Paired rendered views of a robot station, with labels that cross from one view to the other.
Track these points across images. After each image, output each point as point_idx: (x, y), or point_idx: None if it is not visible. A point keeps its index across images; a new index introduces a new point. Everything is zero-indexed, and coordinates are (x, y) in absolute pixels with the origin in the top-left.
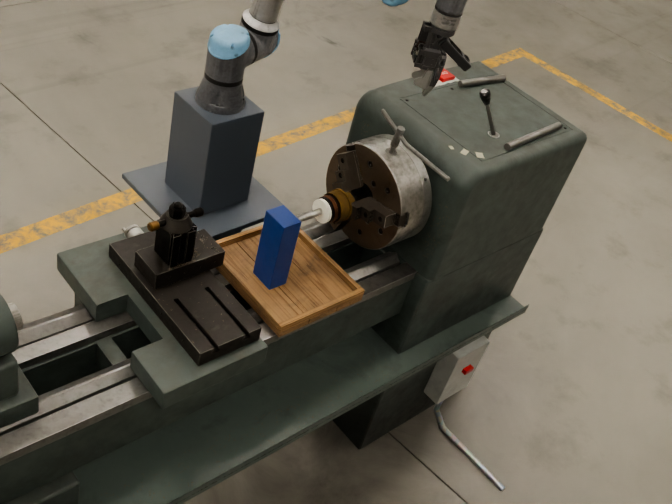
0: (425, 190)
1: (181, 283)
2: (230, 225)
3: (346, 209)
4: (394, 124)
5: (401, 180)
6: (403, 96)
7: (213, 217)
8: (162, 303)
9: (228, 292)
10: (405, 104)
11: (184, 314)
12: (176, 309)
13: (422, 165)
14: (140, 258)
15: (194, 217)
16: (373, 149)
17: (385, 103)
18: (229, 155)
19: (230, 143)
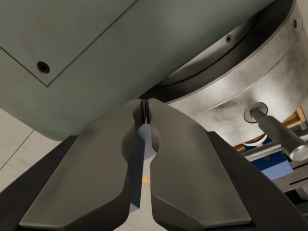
0: (300, 18)
1: (276, 183)
2: (149, 125)
3: None
4: (261, 155)
5: (307, 84)
6: (29, 75)
7: (143, 134)
8: (291, 189)
9: (290, 162)
10: (68, 74)
11: (304, 180)
12: (299, 184)
13: (278, 38)
14: None
15: (146, 144)
16: (248, 140)
17: (86, 116)
18: (128, 166)
19: None
